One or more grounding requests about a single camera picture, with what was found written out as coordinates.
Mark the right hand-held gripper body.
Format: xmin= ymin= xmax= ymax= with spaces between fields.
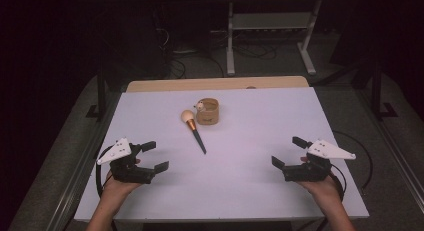
xmin=281 ymin=139 xmax=357 ymax=183

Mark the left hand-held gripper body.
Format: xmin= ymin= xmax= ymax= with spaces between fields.
xmin=96 ymin=137 xmax=158 ymax=185

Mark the wooden spoon with black handle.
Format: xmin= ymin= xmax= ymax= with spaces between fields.
xmin=180 ymin=109 xmax=208 ymax=156

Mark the round wooden brush holder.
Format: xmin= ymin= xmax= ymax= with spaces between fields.
xmin=193 ymin=97 xmax=221 ymax=127

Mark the person's left hand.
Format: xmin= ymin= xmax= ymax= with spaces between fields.
xmin=99 ymin=157 xmax=143 ymax=206

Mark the person's right hand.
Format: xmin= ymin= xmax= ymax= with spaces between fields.
xmin=295 ymin=156 xmax=343 ymax=207

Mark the black metal stand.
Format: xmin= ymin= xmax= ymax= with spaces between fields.
xmin=369 ymin=61 xmax=400 ymax=121
xmin=85 ymin=65 xmax=110 ymax=123

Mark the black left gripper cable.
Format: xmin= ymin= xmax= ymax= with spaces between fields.
xmin=95 ymin=144 xmax=115 ymax=199

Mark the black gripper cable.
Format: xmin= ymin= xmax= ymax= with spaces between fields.
xmin=328 ymin=129 xmax=374 ymax=203
xmin=95 ymin=144 xmax=115 ymax=199

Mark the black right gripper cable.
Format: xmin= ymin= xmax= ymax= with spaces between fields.
xmin=328 ymin=129 xmax=374 ymax=203

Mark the tangle of black floor cables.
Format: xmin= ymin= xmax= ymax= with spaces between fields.
xmin=154 ymin=26 xmax=278 ymax=79

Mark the white metal desk frame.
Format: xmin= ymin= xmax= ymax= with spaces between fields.
xmin=225 ymin=0 xmax=323 ymax=77

